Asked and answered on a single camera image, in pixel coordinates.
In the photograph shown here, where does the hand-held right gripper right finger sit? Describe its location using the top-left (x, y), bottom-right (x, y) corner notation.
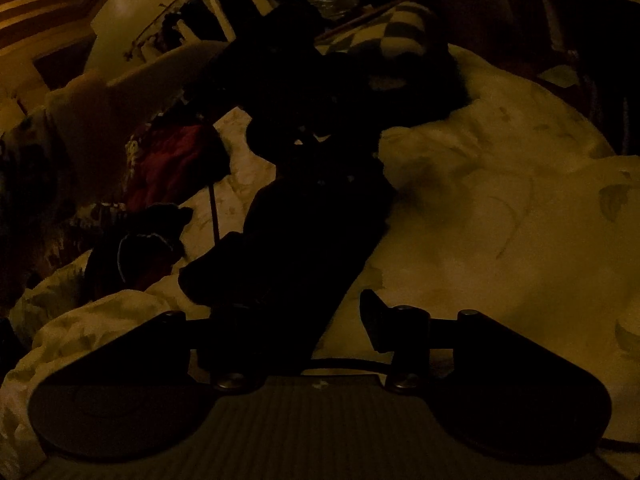
top-left (360, 289), bottom-right (532, 394)

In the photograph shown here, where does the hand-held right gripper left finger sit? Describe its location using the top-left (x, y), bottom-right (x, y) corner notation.
top-left (125, 305), bottom-right (267, 394)

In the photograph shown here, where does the dark cloth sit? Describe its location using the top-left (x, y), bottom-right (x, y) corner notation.
top-left (177, 5), bottom-right (401, 376)

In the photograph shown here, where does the person's left forearm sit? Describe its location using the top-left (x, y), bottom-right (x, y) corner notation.
top-left (45, 40), bottom-right (233, 126)

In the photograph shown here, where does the clothes rack with garments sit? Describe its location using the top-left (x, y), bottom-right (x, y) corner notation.
top-left (125, 0), bottom-right (281, 61)

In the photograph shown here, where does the dark garment with white trim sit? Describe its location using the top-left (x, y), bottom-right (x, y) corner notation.
top-left (85, 202), bottom-right (194, 296)

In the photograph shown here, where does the white floral blanket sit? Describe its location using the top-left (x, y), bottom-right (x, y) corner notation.
top-left (0, 45), bottom-right (640, 480)

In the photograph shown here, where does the red cloth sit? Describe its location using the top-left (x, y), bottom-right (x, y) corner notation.
top-left (125, 120), bottom-right (227, 211)

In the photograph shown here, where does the black white checkered cloth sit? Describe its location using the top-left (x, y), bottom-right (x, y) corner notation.
top-left (320, 2), bottom-right (441, 61)

